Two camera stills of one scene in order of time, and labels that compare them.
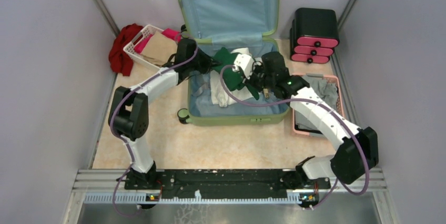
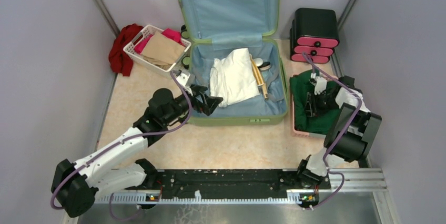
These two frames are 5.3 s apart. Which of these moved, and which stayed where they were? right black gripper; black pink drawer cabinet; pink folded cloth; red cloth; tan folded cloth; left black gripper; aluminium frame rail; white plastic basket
Moved: right black gripper; left black gripper
Stayed: white plastic basket; aluminium frame rail; black pink drawer cabinet; red cloth; tan folded cloth; pink folded cloth
